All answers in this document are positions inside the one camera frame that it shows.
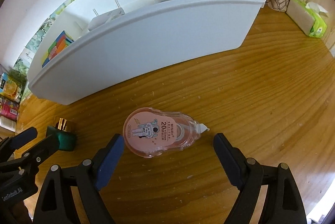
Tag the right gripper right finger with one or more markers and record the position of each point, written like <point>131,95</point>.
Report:
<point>233,161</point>

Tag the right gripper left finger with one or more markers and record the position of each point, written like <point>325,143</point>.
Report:
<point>106,160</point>

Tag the dark green perfume bottle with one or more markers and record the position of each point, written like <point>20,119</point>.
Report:
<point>64,131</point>

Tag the pink correction tape dispenser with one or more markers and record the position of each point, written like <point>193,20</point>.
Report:
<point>149,132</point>

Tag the colourful rubiks cube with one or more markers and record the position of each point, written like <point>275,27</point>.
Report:
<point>60,43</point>

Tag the white square charger block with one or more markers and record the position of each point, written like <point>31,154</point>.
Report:
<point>105,18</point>

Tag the small white bottle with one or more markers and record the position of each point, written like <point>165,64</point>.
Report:
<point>8,124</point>

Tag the pink cylindrical can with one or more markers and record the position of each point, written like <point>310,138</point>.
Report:
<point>9,109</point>

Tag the green landscape poster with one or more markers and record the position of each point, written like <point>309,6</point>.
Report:
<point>65,4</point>

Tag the white plastic storage bin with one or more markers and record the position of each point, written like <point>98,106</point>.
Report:
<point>148,37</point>

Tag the green tissue pack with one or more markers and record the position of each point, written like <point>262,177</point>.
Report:
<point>308,17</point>

